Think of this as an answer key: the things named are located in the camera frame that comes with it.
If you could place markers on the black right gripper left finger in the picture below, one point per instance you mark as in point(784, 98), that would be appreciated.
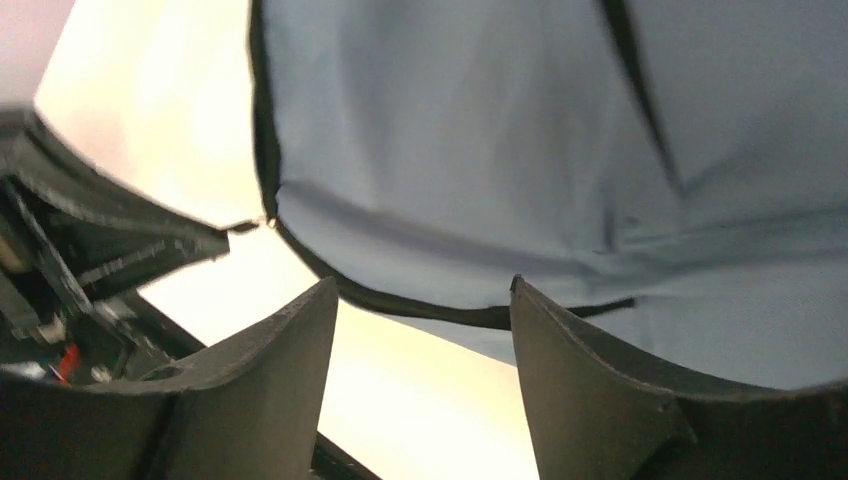
point(244, 408)

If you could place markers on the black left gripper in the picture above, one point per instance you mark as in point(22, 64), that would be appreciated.
point(76, 248)

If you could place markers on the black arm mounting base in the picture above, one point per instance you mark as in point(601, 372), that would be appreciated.
point(330, 462)

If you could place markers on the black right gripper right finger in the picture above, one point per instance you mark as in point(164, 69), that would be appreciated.
point(599, 408)

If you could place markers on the blue student backpack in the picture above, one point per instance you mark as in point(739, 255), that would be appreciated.
point(673, 171)

